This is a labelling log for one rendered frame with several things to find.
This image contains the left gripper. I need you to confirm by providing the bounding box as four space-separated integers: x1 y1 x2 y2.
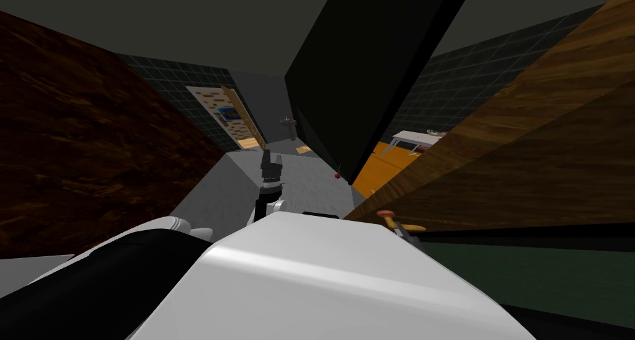
260 150 284 184

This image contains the open light wooden door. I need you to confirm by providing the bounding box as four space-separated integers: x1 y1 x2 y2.
220 85 267 150

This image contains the grey pedestal sink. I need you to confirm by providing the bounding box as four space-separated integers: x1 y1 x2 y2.
280 115 298 142

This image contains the black door leaf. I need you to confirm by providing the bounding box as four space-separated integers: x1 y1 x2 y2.
285 0 478 186

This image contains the brown wooden door leaf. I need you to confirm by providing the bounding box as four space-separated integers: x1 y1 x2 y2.
343 0 635 233

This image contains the white table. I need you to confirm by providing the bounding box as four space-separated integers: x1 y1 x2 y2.
381 129 448 158

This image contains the orange and yellow door handle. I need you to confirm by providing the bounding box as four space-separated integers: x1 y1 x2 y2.
376 209 427 233

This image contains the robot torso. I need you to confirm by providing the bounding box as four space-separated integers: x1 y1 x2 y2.
126 210 538 340

